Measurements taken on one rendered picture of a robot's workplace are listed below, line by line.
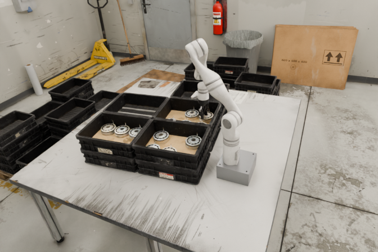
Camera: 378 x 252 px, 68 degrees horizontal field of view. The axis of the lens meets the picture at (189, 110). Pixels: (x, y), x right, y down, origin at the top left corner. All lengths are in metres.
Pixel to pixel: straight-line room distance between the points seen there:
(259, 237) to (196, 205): 0.36
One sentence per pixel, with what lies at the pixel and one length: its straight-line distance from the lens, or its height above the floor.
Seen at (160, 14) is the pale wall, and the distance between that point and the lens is 5.12.
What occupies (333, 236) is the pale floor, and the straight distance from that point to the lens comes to 2.48.
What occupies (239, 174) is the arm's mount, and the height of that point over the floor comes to 0.78.
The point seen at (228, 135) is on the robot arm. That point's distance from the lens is 1.52.
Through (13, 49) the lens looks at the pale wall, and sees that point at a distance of 4.92.
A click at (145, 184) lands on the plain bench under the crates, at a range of 1.73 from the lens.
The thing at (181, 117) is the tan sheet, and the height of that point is 0.83.
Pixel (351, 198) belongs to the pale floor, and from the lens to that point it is 2.78.
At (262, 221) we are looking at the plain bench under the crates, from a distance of 1.54.
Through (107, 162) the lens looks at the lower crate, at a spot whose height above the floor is 0.75.
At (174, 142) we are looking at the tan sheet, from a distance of 1.80.
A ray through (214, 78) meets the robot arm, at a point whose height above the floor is 1.30.
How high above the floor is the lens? 1.92
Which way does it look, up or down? 31 degrees down
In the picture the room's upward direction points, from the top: 5 degrees counter-clockwise
